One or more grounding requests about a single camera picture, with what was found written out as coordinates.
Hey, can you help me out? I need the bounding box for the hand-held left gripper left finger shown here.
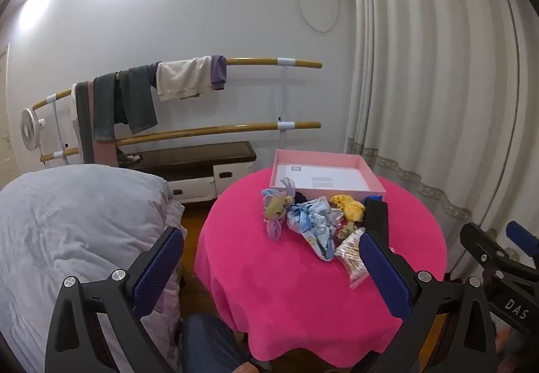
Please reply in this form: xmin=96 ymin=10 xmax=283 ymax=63
xmin=44 ymin=227 xmax=186 ymax=373

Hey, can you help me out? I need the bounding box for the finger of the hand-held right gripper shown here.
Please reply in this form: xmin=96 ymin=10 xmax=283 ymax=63
xmin=506 ymin=221 xmax=539 ymax=268
xmin=460 ymin=223 xmax=520 ymax=273

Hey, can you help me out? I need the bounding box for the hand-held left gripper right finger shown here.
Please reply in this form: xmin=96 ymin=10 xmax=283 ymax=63
xmin=360 ymin=230 xmax=510 ymax=373

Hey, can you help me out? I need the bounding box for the bag of cotton swabs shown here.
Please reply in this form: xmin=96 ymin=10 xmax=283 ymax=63
xmin=335 ymin=229 xmax=370 ymax=290

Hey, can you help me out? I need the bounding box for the brown scrunchie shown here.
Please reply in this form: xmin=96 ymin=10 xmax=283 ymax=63
xmin=337 ymin=222 xmax=359 ymax=244

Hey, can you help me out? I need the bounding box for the yellow knitted toy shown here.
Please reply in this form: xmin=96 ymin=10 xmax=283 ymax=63
xmin=329 ymin=194 xmax=366 ymax=225

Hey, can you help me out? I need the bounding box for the blue printed cloth bundle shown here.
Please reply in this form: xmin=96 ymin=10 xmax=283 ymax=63
xmin=287 ymin=196 xmax=338 ymax=261

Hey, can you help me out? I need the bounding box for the pink cardboard box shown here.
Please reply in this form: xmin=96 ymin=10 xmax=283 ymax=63
xmin=269 ymin=148 xmax=387 ymax=201

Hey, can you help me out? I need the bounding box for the person's jeans leg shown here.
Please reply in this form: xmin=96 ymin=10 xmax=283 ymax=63
xmin=180 ymin=312 xmax=264 ymax=373

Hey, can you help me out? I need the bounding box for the light grey duvet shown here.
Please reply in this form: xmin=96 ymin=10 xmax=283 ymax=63
xmin=0 ymin=165 xmax=187 ymax=373

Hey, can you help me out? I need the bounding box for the white printed paper sheet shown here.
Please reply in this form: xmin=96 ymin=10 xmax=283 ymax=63
xmin=274 ymin=164 xmax=372 ymax=192

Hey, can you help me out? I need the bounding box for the pink tablecloth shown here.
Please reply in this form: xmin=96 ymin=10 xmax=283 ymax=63
xmin=194 ymin=168 xmax=448 ymax=369

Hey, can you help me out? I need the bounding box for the low cabinet with dark top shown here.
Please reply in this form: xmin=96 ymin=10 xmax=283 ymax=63
xmin=118 ymin=141 xmax=257 ymax=204

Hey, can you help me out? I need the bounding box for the wooden ballet barre stand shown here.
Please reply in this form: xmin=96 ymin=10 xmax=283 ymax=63
xmin=31 ymin=57 xmax=323 ymax=167

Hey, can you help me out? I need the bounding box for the pink grey garment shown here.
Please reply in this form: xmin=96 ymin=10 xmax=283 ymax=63
xmin=71 ymin=80 xmax=121 ymax=167

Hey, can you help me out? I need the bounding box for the dark grey towel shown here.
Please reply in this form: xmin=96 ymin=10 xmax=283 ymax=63
xmin=118 ymin=66 xmax=159 ymax=135

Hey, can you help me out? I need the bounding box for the grey green towel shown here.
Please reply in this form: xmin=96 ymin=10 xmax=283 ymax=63
xmin=93 ymin=73 xmax=121 ymax=142

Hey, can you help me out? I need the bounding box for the white curtain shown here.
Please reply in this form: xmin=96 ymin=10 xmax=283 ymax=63
xmin=345 ymin=0 xmax=539 ymax=273

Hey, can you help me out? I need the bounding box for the white fan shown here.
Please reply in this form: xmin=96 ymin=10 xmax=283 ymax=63
xmin=21 ymin=108 xmax=47 ymax=152

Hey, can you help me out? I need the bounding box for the cream cloth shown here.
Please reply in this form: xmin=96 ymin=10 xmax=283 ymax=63
xmin=156 ymin=56 xmax=213 ymax=102

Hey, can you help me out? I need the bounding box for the purple cloth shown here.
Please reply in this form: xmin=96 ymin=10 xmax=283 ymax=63
xmin=211 ymin=55 xmax=228 ymax=92

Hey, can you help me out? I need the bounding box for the white power cable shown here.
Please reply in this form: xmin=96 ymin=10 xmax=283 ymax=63
xmin=294 ymin=0 xmax=343 ymax=34

